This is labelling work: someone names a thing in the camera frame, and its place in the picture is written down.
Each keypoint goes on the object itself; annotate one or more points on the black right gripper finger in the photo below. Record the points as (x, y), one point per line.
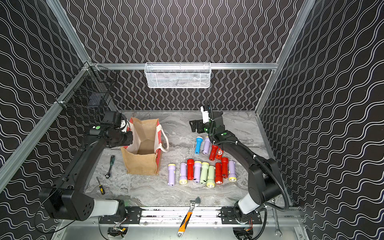
(195, 129)
(195, 123)

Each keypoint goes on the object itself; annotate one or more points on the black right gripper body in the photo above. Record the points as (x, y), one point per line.
(198, 125)

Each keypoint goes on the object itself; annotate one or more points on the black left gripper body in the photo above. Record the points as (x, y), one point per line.
(127, 137)

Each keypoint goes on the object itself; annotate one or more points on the blue flashlight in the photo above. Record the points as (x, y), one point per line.
(199, 141)

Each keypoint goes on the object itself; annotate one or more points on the lavender flashlight back row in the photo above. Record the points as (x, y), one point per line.
(207, 145)

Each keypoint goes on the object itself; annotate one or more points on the red flashlight back row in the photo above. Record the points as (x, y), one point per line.
(213, 153)

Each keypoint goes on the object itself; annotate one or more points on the red flashlight row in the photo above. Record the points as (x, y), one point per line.
(213, 153)
(190, 169)

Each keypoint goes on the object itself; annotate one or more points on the jute tote bag red trim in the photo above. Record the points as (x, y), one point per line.
(143, 156)

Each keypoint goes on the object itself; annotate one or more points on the red flashlight white logo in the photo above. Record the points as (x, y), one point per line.
(219, 154)

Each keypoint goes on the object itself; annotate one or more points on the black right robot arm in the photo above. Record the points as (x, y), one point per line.
(265, 184)

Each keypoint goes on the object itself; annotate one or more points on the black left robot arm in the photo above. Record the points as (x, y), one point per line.
(66, 199)

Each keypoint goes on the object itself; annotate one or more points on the red flashlight front row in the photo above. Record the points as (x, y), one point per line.
(190, 169)

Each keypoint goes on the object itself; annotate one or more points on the light green flashlight left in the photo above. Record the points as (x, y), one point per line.
(204, 173)

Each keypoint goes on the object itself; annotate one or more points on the light green flashlight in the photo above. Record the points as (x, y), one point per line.
(211, 177)
(204, 173)

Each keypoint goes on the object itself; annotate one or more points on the red flashlight front upper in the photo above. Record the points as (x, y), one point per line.
(225, 167)

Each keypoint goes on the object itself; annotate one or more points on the red flashlight front lower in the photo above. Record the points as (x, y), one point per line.
(218, 174)

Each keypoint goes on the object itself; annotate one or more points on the lavender flashlight yellow head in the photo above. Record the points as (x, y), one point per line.
(183, 174)

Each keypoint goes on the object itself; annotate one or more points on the light green flashlight right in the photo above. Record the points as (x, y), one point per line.
(211, 177)

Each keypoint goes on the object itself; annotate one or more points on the yellow black small screwdriver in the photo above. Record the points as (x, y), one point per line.
(101, 188)

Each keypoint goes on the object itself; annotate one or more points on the silver combination wrench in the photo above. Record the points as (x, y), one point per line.
(278, 232)

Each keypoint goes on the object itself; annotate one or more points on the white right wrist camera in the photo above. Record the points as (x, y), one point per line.
(205, 114)

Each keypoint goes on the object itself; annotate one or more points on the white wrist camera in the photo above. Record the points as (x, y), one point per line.
(125, 126)
(205, 114)

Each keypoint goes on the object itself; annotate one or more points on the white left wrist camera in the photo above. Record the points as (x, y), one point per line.
(125, 126)

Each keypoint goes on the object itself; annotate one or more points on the black wire mesh basket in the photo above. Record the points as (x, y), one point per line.
(90, 96)

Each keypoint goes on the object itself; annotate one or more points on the white wire mesh basket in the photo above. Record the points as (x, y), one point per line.
(176, 75)

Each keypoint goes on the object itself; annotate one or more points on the orange handled adjustable wrench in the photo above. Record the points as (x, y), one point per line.
(184, 224)

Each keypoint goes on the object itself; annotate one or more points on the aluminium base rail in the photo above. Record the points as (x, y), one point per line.
(215, 217)

